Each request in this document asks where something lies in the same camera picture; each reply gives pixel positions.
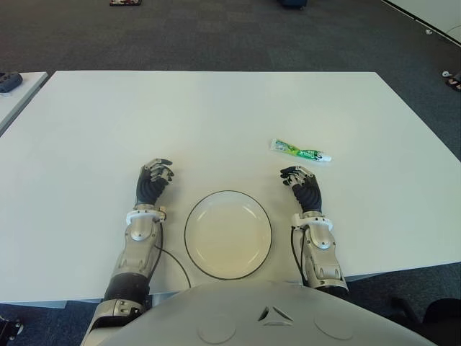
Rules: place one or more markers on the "silver robot torso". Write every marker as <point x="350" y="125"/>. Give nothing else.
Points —
<point x="252" y="317"/>

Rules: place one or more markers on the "grey trouser leg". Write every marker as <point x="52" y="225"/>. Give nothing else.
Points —
<point x="457" y="75"/>

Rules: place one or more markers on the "foot in sandal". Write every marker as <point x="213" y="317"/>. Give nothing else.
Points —
<point x="454" y="85"/>

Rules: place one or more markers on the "dark blue floor object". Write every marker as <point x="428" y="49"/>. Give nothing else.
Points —
<point x="292" y="3"/>

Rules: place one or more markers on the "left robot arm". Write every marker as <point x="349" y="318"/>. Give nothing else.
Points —
<point x="138" y="232"/>

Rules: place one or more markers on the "red black floor item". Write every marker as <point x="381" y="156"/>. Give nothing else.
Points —
<point x="126" y="3"/>

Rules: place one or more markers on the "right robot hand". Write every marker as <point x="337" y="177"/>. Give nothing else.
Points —
<point x="308" y="194"/>

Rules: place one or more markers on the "white table black edge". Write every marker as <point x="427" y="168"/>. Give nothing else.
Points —
<point x="432" y="11"/>

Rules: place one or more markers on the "green white toothpaste tube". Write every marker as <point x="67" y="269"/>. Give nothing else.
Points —
<point x="299" y="151"/>

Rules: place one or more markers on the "dark game controller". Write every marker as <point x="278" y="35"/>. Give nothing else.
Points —
<point x="9" y="81"/>

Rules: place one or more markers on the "white plate black rim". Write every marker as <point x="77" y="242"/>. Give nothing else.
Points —
<point x="227" y="234"/>

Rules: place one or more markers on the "black office chair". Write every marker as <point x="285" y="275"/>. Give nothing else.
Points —
<point x="439" y="313"/>

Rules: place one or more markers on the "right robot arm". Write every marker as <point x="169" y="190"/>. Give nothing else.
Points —
<point x="320" y="239"/>

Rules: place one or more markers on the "black wheeled base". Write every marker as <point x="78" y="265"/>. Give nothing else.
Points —
<point x="11" y="328"/>

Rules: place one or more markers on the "white side table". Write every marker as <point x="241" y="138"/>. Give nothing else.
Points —
<point x="27" y="92"/>

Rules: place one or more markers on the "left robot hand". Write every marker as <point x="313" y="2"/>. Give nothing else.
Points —
<point x="147" y="191"/>

